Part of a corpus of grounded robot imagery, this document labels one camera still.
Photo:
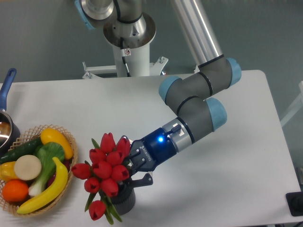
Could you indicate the beige round disc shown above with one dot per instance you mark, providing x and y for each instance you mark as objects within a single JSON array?
[{"x": 27, "y": 167}]

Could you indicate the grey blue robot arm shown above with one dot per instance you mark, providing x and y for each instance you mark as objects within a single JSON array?
[{"x": 191, "y": 99}]

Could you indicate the black device at edge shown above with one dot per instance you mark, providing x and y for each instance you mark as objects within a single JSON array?
[{"x": 295, "y": 203}]

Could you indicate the yellow bell pepper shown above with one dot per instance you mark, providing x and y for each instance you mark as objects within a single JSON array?
[{"x": 7, "y": 172}]

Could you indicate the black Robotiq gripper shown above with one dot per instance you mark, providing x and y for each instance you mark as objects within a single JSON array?
[{"x": 148, "y": 153}]

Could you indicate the white frame at right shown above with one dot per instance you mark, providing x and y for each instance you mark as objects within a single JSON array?
[{"x": 293, "y": 108}]

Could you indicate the red fruit in basket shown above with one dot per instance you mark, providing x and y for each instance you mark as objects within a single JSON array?
[{"x": 51, "y": 180}]

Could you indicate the green bok choy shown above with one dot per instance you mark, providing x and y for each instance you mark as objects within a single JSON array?
[{"x": 45, "y": 154}]

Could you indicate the dark grey ribbed vase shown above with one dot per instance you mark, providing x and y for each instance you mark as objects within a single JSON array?
[{"x": 122, "y": 203}]

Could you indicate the woven wicker basket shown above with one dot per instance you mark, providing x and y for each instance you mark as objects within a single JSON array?
[{"x": 27, "y": 136}]

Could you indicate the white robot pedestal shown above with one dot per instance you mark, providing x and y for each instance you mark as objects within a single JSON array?
[{"x": 131, "y": 48}]

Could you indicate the blue handled saucepan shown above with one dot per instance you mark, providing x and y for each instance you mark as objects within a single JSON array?
[{"x": 9, "y": 132}]

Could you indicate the yellow banana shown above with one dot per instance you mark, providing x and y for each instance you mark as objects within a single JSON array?
[{"x": 50, "y": 194}]

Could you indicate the green cucumber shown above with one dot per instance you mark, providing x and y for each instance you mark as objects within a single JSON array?
[{"x": 27, "y": 148}]

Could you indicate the orange fruit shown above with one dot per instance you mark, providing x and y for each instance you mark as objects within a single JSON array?
[{"x": 15, "y": 191}]

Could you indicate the red tulip bouquet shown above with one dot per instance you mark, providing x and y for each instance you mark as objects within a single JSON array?
[{"x": 105, "y": 172}]

